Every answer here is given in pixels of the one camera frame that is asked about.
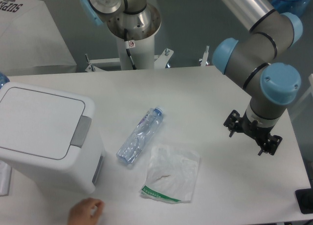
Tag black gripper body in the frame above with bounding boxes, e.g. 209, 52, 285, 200
239, 113, 273, 145

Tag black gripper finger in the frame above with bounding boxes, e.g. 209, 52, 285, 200
224, 110, 243, 137
257, 134, 283, 156

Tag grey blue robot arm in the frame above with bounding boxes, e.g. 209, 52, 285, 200
212, 0, 303, 155

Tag white push-lid trash can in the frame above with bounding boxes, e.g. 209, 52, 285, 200
0, 81, 106, 194

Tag person's bare hand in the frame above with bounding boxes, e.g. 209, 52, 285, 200
67, 198, 105, 225

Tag black device at table edge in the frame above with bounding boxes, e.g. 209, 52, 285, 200
295, 188, 313, 214

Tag white plastic bag green stripe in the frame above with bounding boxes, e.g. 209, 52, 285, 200
139, 144, 200, 204

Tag clear plastic water bottle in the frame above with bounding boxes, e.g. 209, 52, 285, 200
116, 107, 164, 165

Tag blue water jug top right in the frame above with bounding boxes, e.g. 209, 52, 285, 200
270, 0, 311, 17

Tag white paper at left edge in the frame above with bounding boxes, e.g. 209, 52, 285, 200
0, 161, 12, 197

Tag blue bottle at left edge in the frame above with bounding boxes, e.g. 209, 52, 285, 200
0, 72, 10, 89

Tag white metal base frame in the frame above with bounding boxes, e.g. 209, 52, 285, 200
84, 45, 211, 73

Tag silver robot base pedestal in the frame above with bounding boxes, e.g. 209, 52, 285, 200
80, 0, 161, 55

